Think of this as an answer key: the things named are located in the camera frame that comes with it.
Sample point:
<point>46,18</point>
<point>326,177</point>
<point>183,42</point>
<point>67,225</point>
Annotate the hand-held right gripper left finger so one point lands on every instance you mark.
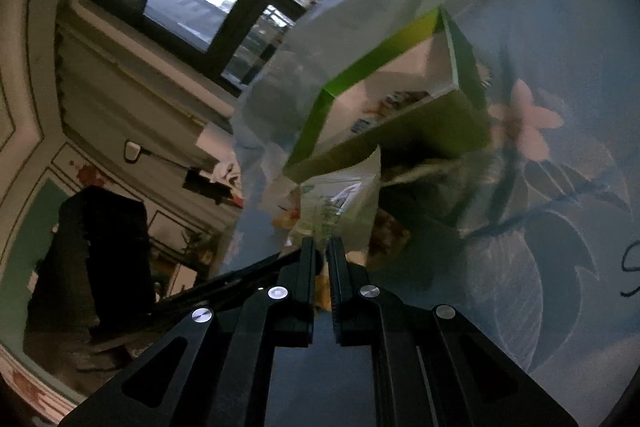
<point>306,267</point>

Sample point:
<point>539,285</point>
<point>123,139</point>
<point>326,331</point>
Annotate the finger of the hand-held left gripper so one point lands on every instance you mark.
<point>225,279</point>

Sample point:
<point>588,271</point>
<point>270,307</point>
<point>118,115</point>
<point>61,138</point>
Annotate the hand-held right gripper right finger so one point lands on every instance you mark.
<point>336,267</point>

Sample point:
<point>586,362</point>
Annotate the orange clear snack packet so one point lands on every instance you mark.
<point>390,237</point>

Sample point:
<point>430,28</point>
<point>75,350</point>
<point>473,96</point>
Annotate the white green snack packet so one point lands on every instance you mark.
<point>345,197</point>

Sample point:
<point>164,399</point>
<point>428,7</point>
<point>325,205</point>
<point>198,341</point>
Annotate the green cardboard box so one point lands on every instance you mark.
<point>400,132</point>

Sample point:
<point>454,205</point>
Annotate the potted green plant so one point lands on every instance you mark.
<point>200,247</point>

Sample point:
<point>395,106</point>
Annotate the blue floral bedsheet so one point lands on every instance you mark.
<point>575,157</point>

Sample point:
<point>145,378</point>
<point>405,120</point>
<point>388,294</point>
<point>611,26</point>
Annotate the small white wall device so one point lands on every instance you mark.
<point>131,151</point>

